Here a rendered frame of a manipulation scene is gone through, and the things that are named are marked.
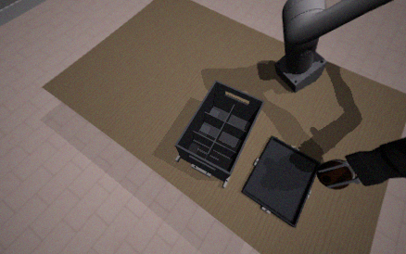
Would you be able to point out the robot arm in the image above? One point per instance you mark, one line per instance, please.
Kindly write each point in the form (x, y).
(304, 24)

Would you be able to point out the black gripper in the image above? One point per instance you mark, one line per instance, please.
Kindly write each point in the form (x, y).
(376, 166)

